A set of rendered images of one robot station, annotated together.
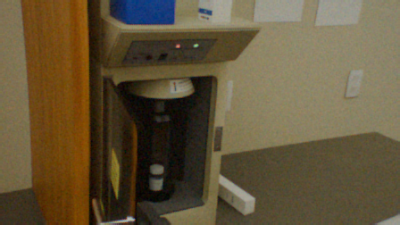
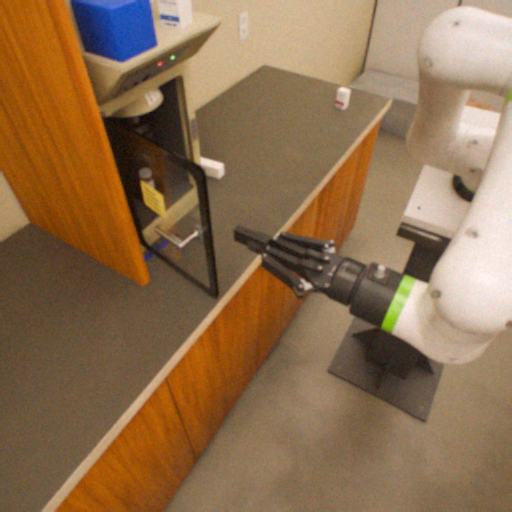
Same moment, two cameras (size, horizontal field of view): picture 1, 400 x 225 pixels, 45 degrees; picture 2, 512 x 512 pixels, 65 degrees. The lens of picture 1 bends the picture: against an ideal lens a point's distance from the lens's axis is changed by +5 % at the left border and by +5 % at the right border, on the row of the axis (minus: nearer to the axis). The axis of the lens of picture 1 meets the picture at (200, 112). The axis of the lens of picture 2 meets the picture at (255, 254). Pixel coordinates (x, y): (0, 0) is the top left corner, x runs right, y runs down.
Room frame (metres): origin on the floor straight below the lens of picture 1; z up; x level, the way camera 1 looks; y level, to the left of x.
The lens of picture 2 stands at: (0.10, 0.29, 1.81)
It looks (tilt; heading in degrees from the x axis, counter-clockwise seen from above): 48 degrees down; 332
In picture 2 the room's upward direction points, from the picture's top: straight up
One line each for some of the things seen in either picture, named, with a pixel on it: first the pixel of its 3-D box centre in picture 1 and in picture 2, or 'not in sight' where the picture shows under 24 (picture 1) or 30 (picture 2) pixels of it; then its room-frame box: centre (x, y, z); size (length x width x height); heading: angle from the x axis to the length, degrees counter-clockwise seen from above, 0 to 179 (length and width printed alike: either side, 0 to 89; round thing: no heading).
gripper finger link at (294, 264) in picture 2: not in sight; (292, 263); (0.47, 0.02, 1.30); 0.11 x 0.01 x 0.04; 31
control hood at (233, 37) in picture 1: (183, 45); (159, 59); (0.99, 0.05, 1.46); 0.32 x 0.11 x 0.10; 120
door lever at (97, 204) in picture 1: (109, 212); (176, 233); (0.73, 0.15, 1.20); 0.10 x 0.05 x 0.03; 21
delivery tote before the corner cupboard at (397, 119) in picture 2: not in sight; (387, 103); (2.44, -2.25, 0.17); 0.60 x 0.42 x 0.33; 28
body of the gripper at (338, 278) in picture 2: not in sight; (332, 274); (0.41, -0.02, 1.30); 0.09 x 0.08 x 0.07; 30
